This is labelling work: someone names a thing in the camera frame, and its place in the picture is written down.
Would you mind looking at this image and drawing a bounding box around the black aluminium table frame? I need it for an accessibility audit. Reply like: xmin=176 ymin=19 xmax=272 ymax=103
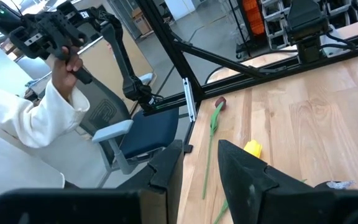
xmin=135 ymin=0 xmax=358 ymax=113

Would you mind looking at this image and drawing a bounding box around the pale artificial blossom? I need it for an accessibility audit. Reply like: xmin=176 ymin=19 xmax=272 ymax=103
xmin=326 ymin=179 xmax=356 ymax=190

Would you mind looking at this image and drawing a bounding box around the dark red artificial tulip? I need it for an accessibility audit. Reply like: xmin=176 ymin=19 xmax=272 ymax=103
xmin=201 ymin=96 xmax=227 ymax=200

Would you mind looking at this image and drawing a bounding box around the grey storage bin rack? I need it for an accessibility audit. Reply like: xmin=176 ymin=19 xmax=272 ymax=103
xmin=259 ymin=0 xmax=358 ymax=50

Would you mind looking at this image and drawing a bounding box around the cardboard box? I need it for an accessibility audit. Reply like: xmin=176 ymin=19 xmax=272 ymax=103
xmin=131 ymin=6 xmax=154 ymax=35

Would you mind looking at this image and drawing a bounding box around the yellow artificial tulip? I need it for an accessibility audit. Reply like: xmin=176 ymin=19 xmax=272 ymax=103
xmin=213 ymin=139 xmax=263 ymax=224

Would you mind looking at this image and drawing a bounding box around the orange plastic object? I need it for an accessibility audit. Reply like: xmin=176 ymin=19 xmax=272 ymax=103
xmin=242 ymin=0 xmax=266 ymax=35

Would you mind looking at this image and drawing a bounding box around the silver metal bracket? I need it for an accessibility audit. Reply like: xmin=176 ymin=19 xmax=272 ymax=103
xmin=181 ymin=77 xmax=198 ymax=123

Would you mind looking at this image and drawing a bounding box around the tan wooden cabinet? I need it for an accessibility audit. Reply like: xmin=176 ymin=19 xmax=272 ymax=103
xmin=44 ymin=27 xmax=154 ymax=113

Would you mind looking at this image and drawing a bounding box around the person's hand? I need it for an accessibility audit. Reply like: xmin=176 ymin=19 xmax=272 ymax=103
xmin=50 ymin=39 xmax=85 ymax=102

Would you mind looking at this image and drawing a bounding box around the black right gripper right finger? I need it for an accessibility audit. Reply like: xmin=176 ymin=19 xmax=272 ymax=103
xmin=217 ymin=139 xmax=358 ymax=224

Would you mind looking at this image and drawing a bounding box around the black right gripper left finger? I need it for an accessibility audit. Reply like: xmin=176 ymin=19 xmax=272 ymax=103
xmin=0 ymin=139 xmax=185 ymax=224

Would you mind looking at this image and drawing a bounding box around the person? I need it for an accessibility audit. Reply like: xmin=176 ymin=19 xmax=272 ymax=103
xmin=0 ymin=79 xmax=91 ymax=218

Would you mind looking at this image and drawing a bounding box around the office chair with blue seat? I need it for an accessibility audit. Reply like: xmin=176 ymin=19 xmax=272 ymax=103
xmin=73 ymin=73 xmax=180 ymax=189

